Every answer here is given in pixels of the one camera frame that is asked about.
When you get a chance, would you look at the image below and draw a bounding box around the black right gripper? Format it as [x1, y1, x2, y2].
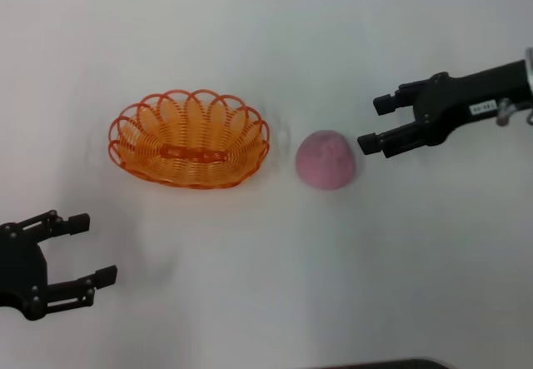
[356, 57, 533, 161]

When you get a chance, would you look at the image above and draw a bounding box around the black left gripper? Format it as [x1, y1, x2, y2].
[0, 208, 119, 323]

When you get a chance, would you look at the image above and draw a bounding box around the pink peach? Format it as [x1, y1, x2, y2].
[294, 130, 358, 191]

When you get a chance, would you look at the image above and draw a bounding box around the orange woven plastic basket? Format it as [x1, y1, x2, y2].
[107, 88, 271, 190]

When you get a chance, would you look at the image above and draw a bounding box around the dark robot torso edge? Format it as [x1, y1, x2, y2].
[326, 358, 451, 369]

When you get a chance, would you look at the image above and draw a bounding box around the right gripper cable with plug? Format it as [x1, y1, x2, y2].
[494, 97, 533, 127]

